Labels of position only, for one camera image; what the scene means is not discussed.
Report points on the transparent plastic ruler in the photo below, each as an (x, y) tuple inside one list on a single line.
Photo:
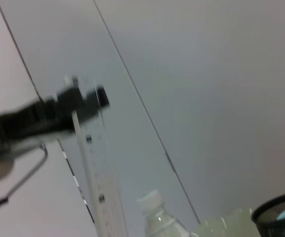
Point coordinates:
[(103, 187)]

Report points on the green label water bottle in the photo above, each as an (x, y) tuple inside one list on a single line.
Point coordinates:
[(157, 217)]

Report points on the translucent green fruit plate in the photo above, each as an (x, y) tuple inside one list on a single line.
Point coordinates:
[(219, 227)]

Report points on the black mesh pen holder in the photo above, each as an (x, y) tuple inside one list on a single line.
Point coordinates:
[(268, 227)]

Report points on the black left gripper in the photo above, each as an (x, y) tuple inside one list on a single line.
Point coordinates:
[(34, 121)]

